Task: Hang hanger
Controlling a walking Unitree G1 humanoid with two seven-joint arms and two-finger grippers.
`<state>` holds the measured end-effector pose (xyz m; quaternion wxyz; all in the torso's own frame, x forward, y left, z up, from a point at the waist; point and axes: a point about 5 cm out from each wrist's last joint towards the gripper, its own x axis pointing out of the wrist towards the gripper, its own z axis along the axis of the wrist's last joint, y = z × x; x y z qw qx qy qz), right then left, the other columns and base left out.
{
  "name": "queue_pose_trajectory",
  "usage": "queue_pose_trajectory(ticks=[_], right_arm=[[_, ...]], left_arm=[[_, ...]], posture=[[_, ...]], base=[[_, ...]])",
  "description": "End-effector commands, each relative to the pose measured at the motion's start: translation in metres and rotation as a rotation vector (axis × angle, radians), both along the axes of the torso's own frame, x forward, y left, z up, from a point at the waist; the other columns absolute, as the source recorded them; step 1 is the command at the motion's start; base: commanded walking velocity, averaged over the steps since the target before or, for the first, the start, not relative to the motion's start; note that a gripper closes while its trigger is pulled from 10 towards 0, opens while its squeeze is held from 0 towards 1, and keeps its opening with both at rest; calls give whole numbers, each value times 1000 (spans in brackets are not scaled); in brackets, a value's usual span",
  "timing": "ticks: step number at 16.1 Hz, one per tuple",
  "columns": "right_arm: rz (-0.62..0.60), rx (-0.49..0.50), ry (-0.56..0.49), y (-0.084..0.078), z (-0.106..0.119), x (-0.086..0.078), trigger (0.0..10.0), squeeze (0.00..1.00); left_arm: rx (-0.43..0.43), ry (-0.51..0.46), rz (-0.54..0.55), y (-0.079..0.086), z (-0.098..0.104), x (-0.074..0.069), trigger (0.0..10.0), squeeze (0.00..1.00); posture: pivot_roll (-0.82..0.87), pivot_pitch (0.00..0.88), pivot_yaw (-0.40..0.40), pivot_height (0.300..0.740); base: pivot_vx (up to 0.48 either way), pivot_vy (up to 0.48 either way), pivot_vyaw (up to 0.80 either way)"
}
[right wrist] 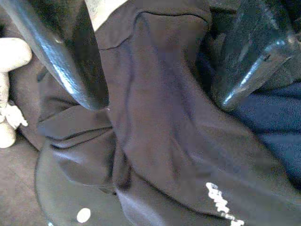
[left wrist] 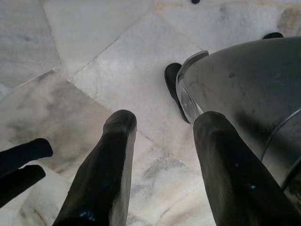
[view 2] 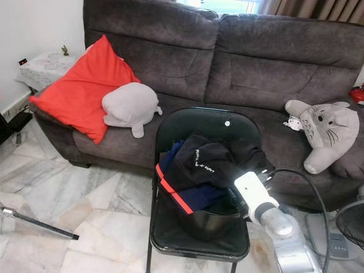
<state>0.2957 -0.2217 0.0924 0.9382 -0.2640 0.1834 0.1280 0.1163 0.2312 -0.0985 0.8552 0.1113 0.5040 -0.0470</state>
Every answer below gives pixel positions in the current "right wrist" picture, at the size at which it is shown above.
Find white plastic piece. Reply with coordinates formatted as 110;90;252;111
0;37;33;149

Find navy shirt red stripe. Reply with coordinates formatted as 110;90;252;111
232;81;301;189

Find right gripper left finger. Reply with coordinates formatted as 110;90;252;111
0;0;110;112

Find black shirt white print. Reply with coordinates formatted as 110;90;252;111
9;0;301;226

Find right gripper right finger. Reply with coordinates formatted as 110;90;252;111
211;0;301;112

